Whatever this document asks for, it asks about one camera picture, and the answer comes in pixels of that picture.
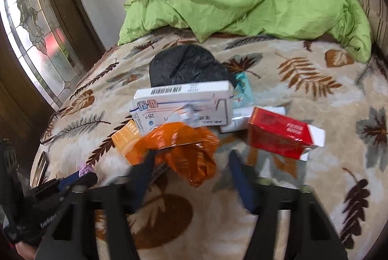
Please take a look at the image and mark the white medicine box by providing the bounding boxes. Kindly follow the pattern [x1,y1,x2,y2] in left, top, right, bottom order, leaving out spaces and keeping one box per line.
[129,80,234,134]

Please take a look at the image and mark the orange plastic wrapper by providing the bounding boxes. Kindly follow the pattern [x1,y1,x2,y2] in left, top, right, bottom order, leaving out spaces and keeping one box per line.
[142,122,220,188]

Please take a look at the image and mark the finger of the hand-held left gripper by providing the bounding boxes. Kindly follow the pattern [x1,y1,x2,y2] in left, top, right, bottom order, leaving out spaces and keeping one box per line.
[30,178,62,199]
[57,172,99,192]

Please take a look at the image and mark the brown wooden door frame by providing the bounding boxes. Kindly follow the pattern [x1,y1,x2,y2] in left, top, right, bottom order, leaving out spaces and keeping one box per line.
[0,0,106,185]

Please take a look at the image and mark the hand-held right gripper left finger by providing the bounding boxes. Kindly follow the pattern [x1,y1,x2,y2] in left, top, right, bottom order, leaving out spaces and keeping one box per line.
[35,150,161,260]

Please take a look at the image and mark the teal packet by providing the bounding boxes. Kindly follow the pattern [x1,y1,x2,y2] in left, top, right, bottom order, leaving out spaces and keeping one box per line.
[232,72,255,107]

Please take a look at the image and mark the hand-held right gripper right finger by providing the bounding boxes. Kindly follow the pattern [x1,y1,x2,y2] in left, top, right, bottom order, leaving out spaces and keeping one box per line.
[228,150,349,260]

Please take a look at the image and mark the small purple wrapper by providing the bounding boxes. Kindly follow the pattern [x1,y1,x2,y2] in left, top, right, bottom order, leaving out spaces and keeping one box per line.
[78,165,94,178]

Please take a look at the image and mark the white tube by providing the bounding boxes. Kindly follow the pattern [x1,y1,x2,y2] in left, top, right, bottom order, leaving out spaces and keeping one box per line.
[220,106,287,133]

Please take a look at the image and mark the leaf print blanket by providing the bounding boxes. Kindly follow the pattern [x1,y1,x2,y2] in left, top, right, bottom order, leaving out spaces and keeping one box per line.
[30,29,388,260]

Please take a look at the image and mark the black plastic bag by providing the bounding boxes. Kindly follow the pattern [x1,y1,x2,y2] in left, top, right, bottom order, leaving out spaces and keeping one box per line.
[149,45,234,87]

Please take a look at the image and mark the red carton box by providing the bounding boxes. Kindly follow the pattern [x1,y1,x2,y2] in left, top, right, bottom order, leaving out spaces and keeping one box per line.
[247,107,326,161]

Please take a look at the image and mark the stained glass pane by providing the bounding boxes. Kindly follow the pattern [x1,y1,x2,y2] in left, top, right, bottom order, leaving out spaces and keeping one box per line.
[0,0,88,110]

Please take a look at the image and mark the small orange box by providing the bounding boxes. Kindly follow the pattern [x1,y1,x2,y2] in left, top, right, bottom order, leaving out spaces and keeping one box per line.
[111,120,146,166]

